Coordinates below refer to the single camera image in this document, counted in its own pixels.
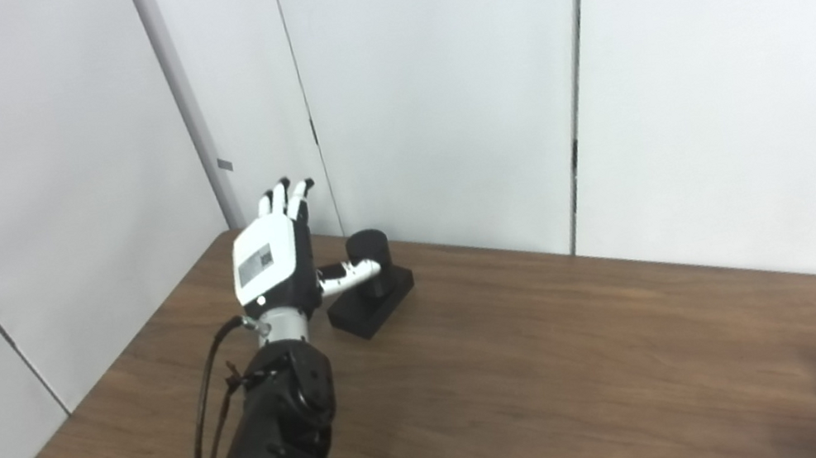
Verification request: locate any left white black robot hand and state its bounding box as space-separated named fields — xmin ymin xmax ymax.
xmin=217 ymin=162 xmax=389 ymax=332

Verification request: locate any black cylindrical peg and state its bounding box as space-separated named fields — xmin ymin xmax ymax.
xmin=314 ymin=223 xmax=424 ymax=346

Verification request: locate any gray vertical wall post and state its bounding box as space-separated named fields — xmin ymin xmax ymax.
xmin=127 ymin=0 xmax=247 ymax=243

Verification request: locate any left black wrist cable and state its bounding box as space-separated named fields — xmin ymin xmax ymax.
xmin=161 ymin=315 xmax=270 ymax=458

